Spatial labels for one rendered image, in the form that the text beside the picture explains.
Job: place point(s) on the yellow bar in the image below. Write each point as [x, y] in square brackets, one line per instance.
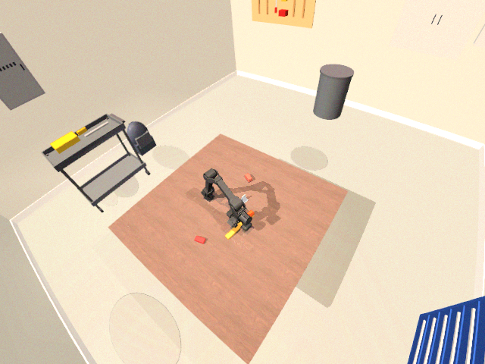
[234, 230]

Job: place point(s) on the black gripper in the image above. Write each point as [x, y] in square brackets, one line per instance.
[244, 227]

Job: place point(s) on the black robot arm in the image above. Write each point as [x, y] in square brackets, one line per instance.
[234, 202]

